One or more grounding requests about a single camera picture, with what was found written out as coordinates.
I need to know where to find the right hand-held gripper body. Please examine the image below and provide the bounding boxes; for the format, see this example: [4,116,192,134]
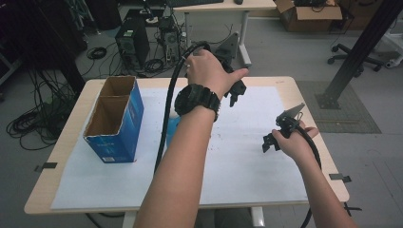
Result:
[275,102,307,141]

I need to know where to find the person's right hand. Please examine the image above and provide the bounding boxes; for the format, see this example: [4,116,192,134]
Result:
[271,121,320,166]

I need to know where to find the person's left hand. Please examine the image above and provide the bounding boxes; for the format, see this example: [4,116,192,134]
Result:
[184,48,250,98]

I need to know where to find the white table mat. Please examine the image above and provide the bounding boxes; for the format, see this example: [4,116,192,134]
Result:
[50,85,310,211]

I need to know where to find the black wrist watch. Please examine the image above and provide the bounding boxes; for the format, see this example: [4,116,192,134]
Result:
[173,83,222,124]

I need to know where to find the grey floor mat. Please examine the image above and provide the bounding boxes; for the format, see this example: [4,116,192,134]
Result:
[296,80,382,135]

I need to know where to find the light blue container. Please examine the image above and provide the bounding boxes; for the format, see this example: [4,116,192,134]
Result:
[165,108,182,148]

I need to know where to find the black tape strip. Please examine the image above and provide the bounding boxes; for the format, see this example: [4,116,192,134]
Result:
[33,161,59,174]
[328,173,353,183]

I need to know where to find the open computer case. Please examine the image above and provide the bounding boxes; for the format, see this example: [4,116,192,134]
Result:
[158,15,182,63]

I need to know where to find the black office chair base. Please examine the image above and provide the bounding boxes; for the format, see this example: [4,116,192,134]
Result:
[327,43,385,79]

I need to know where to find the white desk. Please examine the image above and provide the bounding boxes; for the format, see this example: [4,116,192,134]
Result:
[172,0,278,68]

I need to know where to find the black keyboard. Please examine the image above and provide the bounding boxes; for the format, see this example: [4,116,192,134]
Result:
[165,0,224,9]

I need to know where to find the open brown cardboard box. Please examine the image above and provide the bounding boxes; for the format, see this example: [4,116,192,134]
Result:
[274,0,344,33]

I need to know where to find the black computer tower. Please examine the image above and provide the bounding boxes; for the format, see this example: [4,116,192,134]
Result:
[114,18,151,71]

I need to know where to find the blue cardboard box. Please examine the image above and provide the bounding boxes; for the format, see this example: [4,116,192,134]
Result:
[83,75,145,164]

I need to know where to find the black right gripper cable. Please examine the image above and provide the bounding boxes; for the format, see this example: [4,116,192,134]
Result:
[294,124,323,228]

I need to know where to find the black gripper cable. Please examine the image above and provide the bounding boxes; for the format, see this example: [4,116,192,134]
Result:
[294,124,323,228]
[153,41,212,175]

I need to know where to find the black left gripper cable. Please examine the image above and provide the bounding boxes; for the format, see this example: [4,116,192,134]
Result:
[153,41,212,175]

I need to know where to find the coiled black cable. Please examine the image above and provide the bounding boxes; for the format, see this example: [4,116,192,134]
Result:
[86,46,108,61]
[144,58,166,75]

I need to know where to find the black metal post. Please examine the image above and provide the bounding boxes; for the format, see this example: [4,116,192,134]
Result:
[315,0,403,110]

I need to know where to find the bundle of black floor cables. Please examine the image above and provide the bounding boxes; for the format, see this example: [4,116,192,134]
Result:
[6,67,84,152]

